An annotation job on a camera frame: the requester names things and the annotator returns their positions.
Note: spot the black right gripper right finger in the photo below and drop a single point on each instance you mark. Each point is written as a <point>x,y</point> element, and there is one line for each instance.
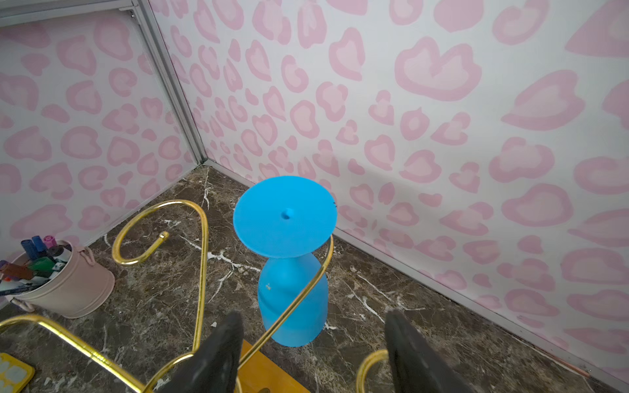
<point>415,366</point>

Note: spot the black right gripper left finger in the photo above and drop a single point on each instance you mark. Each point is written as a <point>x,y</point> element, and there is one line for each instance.
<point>214,367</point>

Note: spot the blue wine glass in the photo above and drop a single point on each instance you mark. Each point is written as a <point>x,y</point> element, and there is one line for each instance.
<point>285,219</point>

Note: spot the pink pen holder cup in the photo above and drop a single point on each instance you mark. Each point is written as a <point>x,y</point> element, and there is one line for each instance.
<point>56,275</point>

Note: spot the yellow calculator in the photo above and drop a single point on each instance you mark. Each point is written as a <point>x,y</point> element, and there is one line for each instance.
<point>15,375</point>

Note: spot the aluminium frame strut left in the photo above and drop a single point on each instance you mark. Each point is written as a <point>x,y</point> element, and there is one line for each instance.
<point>14,13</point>

